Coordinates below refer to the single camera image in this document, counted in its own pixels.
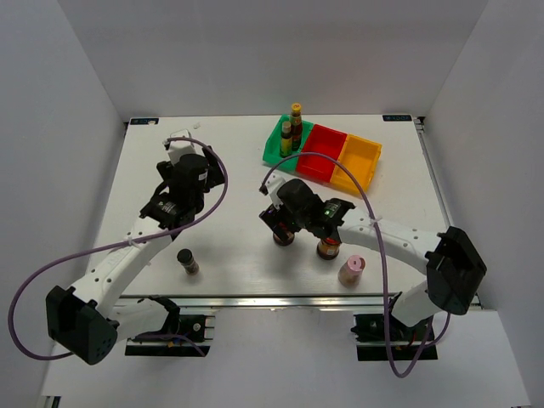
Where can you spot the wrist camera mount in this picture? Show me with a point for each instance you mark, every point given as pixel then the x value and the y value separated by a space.
pixel 179 144
pixel 270 188

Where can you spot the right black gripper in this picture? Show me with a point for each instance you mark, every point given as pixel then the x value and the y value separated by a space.
pixel 274 218

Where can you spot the yellow plastic bin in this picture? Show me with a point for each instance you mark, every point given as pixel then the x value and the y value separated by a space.
pixel 360 156

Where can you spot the aluminium table front rail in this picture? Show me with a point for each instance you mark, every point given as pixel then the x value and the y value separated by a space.
pixel 273 302

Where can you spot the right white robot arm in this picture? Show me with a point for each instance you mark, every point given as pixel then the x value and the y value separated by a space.
pixel 450 263

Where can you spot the left table logo sticker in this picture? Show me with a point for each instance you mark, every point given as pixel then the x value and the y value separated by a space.
pixel 143 121

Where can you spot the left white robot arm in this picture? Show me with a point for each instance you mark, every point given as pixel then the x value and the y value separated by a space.
pixel 85 318

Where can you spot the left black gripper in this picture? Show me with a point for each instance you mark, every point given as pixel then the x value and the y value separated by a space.
pixel 214 175

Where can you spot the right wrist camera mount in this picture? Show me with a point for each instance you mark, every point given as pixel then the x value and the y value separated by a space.
pixel 270 188

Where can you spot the right table logo sticker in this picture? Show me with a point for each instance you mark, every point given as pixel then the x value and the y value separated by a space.
pixel 397 118

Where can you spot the yellow cap sauce bottle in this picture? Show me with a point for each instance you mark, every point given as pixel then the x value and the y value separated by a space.
pixel 297 126

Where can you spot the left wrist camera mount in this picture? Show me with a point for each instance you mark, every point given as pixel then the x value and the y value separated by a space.
pixel 179 144

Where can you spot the red lid jar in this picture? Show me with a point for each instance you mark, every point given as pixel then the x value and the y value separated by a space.
pixel 285 240
pixel 328 249

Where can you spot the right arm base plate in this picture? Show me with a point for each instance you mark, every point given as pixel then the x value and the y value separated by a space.
pixel 368 331

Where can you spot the small brown cap bottle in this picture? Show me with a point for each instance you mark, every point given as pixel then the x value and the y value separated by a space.
pixel 286 139

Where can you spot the black cap spice jar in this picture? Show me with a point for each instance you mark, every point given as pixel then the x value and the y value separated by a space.
pixel 186 259

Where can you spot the table logo sticker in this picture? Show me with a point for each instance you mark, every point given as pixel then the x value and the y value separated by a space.
pixel 143 121
pixel 397 118

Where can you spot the pink cap spice bottle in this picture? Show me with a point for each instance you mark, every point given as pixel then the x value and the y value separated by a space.
pixel 351 271

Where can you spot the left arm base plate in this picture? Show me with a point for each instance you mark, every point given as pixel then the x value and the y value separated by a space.
pixel 189 336

